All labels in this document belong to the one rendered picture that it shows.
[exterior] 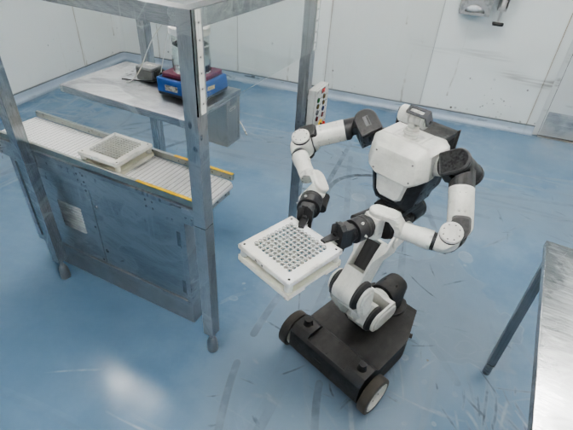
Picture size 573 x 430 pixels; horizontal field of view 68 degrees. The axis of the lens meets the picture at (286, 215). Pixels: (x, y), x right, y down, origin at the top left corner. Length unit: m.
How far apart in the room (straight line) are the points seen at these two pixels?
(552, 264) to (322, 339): 1.09
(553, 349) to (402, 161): 0.79
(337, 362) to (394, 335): 0.37
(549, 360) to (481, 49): 4.09
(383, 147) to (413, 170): 0.15
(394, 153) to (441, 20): 3.63
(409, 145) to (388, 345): 1.10
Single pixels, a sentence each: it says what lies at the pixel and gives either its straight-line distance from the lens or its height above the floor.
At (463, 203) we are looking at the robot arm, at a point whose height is 1.17.
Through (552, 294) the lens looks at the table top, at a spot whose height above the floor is 0.88.
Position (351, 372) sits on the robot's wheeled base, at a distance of 2.17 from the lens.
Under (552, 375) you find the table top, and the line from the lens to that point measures 1.59.
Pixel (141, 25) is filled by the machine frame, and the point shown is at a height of 1.31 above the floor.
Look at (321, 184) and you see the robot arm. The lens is 1.66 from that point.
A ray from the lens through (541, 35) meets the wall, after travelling 5.30.
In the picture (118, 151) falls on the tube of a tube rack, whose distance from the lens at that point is 2.22.
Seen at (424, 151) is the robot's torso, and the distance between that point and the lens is 1.67.
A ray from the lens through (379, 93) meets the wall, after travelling 5.48.
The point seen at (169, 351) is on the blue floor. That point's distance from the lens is 2.48.
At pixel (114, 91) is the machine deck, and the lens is 1.89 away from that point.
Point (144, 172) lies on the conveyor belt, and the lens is 2.17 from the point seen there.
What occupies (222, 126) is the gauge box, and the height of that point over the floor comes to 1.19.
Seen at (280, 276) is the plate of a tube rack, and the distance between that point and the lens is 1.31.
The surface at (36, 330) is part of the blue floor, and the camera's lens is 2.79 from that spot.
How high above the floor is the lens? 1.98
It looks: 37 degrees down
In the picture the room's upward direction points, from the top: 4 degrees clockwise
